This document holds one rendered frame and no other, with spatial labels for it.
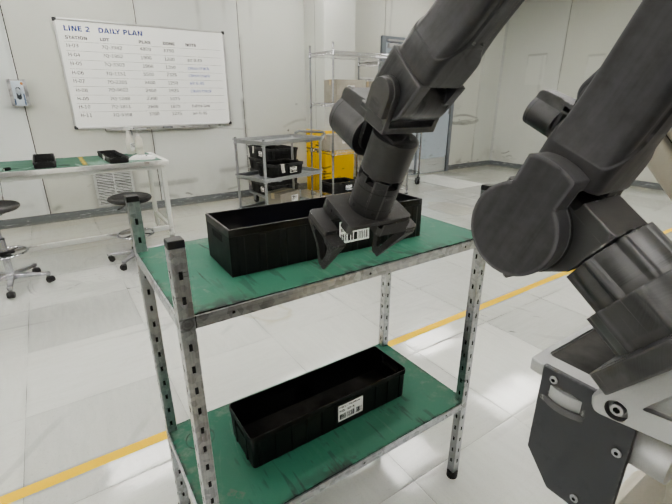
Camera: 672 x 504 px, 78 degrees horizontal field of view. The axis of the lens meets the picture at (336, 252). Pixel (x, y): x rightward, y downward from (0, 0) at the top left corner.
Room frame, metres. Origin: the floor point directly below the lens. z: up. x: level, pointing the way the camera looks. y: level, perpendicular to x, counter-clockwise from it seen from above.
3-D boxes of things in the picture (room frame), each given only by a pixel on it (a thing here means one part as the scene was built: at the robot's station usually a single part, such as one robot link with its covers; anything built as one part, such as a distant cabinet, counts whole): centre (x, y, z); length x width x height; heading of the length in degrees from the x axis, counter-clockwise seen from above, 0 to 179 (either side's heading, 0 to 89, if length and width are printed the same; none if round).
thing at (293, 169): (4.43, 0.59, 0.63); 0.40 x 0.30 x 0.14; 138
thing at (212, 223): (1.09, 0.04, 1.01); 0.57 x 0.17 x 0.11; 123
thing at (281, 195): (4.44, 0.57, 0.30); 0.30 x 0.23 x 0.18; 142
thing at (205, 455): (1.12, 0.04, 0.55); 0.91 x 0.46 x 1.10; 124
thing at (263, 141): (4.45, 0.57, 0.50); 0.90 x 0.54 x 1.00; 138
